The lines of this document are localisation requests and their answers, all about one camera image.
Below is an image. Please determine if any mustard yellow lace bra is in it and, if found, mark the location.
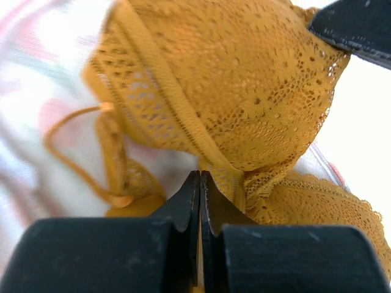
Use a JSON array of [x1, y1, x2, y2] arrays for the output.
[[45, 1, 390, 273]]

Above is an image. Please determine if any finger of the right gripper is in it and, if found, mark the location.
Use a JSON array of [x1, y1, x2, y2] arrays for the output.
[[309, 0, 391, 70]]

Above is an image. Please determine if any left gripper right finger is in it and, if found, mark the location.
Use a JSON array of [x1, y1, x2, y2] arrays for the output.
[[200, 172, 390, 292]]

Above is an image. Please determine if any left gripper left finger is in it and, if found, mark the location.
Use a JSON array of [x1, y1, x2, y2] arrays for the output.
[[1, 171, 200, 293]]

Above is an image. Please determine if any pink mesh bra laundry bag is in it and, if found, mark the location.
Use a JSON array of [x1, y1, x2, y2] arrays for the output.
[[0, 0, 352, 266]]

